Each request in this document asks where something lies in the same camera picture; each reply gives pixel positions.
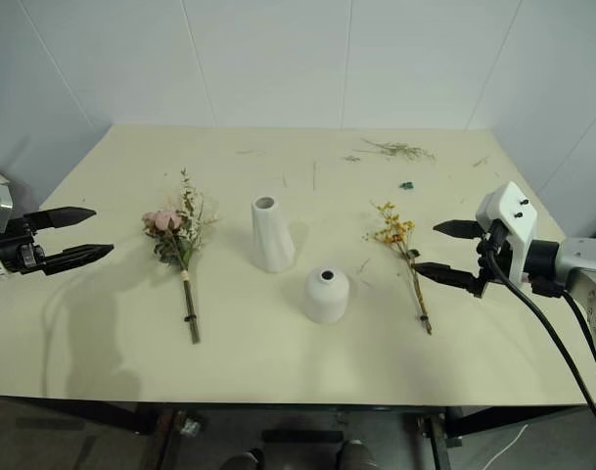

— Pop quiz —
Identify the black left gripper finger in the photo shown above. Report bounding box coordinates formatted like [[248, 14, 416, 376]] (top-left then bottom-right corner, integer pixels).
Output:
[[25, 206, 98, 232], [44, 242, 115, 276]]

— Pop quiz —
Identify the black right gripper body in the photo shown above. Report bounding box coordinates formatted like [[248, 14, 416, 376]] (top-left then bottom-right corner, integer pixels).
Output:
[[474, 219, 518, 299]]

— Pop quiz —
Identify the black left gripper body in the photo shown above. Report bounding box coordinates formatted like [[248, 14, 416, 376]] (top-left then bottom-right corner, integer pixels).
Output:
[[0, 213, 49, 276]]

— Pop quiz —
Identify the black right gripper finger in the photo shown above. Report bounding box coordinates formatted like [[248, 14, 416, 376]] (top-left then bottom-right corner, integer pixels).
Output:
[[433, 219, 482, 240], [413, 261, 478, 294]]

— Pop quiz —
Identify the short white round vase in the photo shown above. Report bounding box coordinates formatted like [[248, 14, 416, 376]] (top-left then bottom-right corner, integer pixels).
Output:
[[303, 267, 351, 325]]

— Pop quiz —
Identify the tall white tapered vase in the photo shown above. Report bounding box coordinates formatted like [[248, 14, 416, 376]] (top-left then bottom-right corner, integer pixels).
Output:
[[250, 195, 298, 273]]

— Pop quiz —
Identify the yellow flower bouquet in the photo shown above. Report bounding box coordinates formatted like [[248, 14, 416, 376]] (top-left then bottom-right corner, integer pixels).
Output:
[[361, 200, 434, 337]]

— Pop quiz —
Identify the pink flower bouquet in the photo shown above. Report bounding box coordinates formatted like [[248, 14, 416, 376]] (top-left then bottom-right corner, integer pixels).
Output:
[[141, 167, 221, 346]]

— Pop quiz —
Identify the dried green grass sprig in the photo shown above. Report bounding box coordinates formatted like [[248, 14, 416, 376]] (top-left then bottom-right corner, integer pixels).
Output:
[[344, 138, 436, 164]]

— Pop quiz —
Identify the dark rounded shape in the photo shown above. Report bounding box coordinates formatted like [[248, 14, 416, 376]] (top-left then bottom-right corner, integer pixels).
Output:
[[222, 446, 265, 470], [337, 439, 378, 470]]

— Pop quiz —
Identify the black flat bar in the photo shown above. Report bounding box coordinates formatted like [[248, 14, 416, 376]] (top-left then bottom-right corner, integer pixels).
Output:
[[260, 429, 345, 443]]

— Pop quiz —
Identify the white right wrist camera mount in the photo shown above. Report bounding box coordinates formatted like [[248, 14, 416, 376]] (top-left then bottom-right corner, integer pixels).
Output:
[[475, 181, 539, 284]]

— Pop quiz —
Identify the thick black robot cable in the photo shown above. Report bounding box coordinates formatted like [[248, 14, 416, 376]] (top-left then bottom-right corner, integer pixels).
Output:
[[482, 220, 596, 442]]

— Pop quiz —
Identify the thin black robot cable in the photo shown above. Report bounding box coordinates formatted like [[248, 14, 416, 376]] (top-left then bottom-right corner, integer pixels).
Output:
[[530, 276, 596, 396]]

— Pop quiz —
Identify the black metal table frame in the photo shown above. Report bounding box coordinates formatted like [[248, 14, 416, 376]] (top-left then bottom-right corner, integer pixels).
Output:
[[0, 390, 596, 470]]

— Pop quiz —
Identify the white floor cable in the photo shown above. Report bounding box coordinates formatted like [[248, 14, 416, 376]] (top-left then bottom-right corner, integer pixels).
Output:
[[486, 422, 530, 470]]

